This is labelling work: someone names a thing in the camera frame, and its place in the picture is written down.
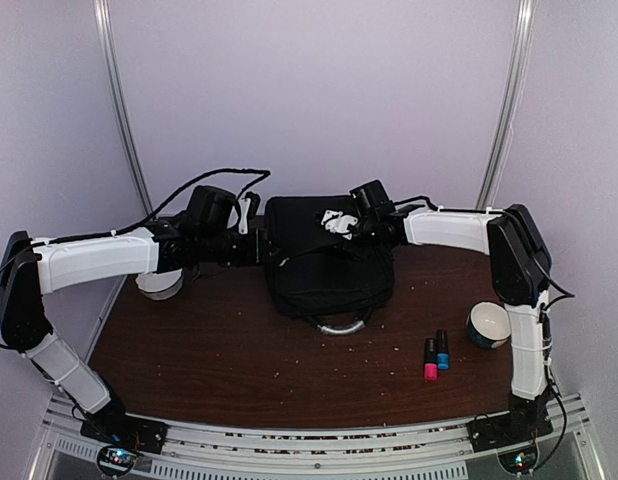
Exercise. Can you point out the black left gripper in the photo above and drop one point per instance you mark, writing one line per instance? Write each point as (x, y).
(258, 250)

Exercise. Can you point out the black student backpack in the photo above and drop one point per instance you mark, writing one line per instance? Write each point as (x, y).
(321, 277)

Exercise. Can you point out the blue capped black highlighter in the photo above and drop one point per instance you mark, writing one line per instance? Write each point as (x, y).
(442, 350)

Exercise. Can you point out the pink capped black highlighter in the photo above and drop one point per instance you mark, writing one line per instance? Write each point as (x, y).
(430, 360)

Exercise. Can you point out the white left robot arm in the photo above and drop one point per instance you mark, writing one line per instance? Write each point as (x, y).
(43, 280)

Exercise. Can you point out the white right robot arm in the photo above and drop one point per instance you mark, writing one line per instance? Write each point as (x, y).
(520, 272)

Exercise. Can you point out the blue white ceramic bowl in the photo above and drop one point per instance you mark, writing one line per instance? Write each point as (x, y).
(488, 325)

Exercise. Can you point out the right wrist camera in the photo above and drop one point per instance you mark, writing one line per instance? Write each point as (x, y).
(372, 202)

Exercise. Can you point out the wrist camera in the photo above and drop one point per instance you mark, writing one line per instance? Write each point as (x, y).
(372, 202)
(208, 211)

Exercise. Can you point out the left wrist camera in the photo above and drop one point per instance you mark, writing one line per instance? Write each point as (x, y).
(208, 211)

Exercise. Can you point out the left aluminium corner post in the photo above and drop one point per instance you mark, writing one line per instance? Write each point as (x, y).
(105, 31)

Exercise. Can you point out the aluminium corner post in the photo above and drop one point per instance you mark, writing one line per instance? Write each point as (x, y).
(105, 31)
(513, 92)

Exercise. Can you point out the right aluminium corner post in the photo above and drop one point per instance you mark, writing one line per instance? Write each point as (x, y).
(513, 92)

